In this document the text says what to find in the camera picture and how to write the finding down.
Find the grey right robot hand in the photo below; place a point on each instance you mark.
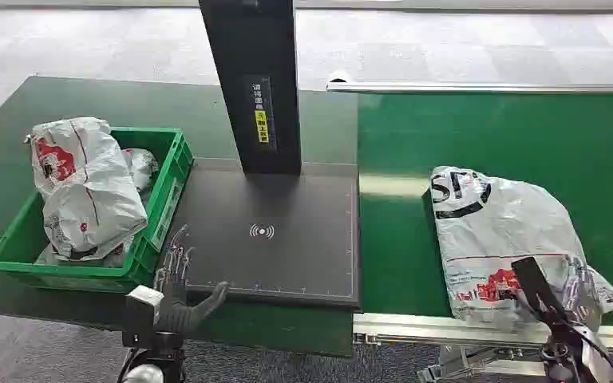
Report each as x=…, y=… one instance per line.
x=542, y=296

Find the small white parcel bag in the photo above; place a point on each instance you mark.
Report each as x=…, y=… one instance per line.
x=142, y=165

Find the silver conveyor support bracket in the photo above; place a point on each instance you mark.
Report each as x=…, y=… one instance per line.
x=465, y=362

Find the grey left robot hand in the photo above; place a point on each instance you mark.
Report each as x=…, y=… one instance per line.
x=177, y=312

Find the silver conveyor side rail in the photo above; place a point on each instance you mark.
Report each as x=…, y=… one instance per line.
x=470, y=86
x=407, y=328

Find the black scanner stand with post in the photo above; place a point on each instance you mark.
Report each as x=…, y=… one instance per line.
x=285, y=248

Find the green conveyor belt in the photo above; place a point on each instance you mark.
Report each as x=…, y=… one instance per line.
x=550, y=137

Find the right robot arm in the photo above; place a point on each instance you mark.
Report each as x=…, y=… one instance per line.
x=581, y=354

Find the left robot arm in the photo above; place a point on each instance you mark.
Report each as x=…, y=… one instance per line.
x=150, y=365

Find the yellow warning sticker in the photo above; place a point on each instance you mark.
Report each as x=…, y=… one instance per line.
x=261, y=127

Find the flat white parcel bag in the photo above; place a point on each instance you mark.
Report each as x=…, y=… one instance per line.
x=47, y=258

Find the large white parcel bag red print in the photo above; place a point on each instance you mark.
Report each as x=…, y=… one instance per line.
x=95, y=195

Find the white parcel bag black lettering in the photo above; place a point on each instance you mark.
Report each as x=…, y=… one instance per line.
x=507, y=227

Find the green plastic crate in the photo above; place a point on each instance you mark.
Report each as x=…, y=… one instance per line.
x=166, y=174

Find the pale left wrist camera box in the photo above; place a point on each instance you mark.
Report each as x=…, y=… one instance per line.
x=145, y=298

